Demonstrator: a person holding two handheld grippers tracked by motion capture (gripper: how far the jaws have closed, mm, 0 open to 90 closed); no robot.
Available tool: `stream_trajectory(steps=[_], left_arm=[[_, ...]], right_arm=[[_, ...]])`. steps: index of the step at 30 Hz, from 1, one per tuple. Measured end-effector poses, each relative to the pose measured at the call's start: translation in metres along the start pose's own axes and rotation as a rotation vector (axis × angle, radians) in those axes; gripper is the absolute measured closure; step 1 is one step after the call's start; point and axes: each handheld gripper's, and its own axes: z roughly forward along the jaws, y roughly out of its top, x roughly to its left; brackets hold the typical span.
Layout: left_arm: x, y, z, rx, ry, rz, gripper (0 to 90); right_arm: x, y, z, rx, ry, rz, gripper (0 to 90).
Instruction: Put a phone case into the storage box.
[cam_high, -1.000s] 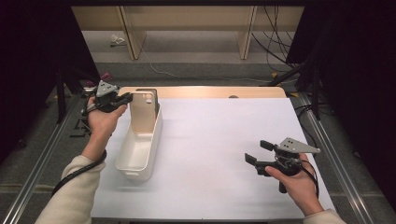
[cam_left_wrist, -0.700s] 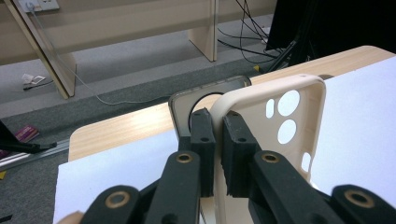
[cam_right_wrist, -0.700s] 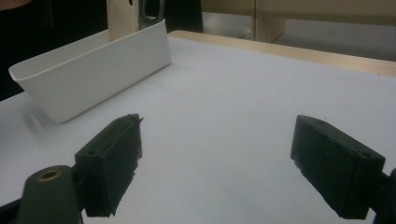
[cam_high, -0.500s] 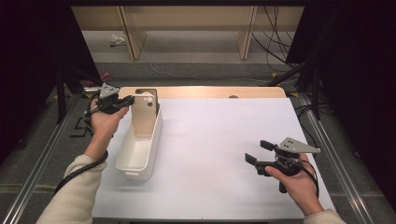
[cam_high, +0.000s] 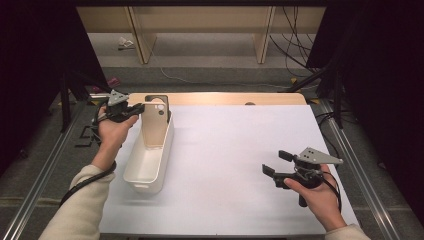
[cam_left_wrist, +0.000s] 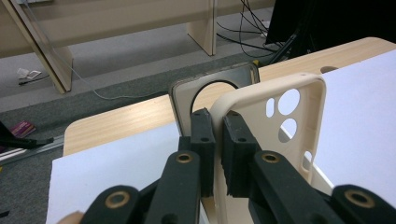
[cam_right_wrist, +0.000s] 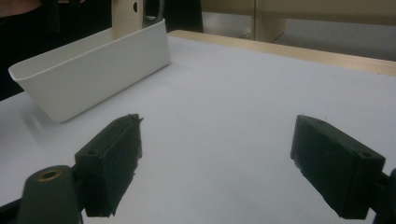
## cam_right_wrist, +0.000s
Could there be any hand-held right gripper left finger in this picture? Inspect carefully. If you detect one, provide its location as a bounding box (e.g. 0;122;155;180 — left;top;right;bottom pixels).
74;113;144;218

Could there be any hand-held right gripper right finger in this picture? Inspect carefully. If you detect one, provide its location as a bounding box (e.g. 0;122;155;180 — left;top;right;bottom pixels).
290;114;387;220

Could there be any white plastic bin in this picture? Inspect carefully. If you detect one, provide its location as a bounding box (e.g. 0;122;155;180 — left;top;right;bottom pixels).
7;18;172;123

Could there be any peach phone case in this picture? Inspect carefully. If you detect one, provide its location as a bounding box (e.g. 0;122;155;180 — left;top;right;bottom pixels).
111;0;145;32

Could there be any white table cover board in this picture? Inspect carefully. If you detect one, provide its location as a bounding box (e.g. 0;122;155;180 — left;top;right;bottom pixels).
0;34;396;224

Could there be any wooden table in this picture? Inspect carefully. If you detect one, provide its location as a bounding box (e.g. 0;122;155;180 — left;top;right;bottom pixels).
167;29;396;77

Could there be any light wooden desk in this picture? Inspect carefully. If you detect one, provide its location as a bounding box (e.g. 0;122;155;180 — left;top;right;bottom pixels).
200;0;396;43

